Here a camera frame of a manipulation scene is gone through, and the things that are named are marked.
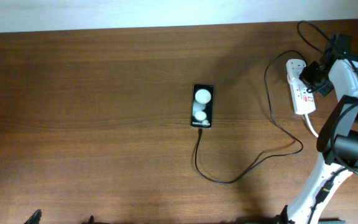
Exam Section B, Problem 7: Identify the white power strip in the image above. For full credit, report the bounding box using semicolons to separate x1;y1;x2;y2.
287;75;316;115

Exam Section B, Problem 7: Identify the black Galaxy flip phone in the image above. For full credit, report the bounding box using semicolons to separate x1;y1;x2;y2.
190;84;214;129

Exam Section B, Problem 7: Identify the white USB charger adapter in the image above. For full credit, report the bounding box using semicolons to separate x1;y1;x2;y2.
286;59;306;81

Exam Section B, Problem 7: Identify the black USB charging cable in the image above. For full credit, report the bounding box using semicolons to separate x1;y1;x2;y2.
193;50;310;185

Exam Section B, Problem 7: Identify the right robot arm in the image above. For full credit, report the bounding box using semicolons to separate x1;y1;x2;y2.
273;34;358;223

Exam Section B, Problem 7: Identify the black base bar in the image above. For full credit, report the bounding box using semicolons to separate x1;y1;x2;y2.
318;218;346;224

